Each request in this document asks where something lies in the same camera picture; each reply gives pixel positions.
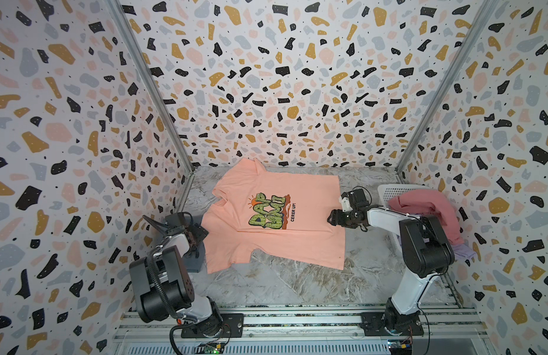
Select dark pink t-shirt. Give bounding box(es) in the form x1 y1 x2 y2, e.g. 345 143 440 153
387 189 464 246

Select aluminium corner post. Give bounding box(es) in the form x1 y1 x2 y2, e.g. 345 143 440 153
395 0 499 182
103 0 195 174

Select white plastic laundry basket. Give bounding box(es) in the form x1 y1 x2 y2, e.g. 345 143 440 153
377 183 429 208

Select lavender t-shirt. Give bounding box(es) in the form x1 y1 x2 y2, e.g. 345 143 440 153
452 244 477 261

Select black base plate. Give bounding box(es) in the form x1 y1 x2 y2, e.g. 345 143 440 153
360 311 424 337
180 313 244 340

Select right aluminium corner post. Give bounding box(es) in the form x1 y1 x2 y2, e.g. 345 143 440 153
395 0 499 182

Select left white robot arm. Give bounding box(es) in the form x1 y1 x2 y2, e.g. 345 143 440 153
129 212 223 338

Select green circuit board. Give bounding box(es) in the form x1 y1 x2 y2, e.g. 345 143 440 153
194 343 225 354
387 340 412 355

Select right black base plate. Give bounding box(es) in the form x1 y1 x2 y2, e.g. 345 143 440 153
360 311 424 337

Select right green circuit board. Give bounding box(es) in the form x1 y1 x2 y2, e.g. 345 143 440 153
387 340 412 355

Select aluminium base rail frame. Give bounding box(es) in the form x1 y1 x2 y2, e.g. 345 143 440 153
109 303 492 355

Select left aluminium corner post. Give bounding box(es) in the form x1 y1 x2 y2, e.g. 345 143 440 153
103 0 195 174

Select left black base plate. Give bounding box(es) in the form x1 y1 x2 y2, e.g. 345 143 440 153
180 313 244 340

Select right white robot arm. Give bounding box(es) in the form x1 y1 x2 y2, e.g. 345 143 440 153
327 189 455 337

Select peach graphic t-shirt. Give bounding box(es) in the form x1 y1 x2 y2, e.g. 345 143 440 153
202 158 346 274

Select left green circuit board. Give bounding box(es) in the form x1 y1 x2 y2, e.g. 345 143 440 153
194 343 225 354

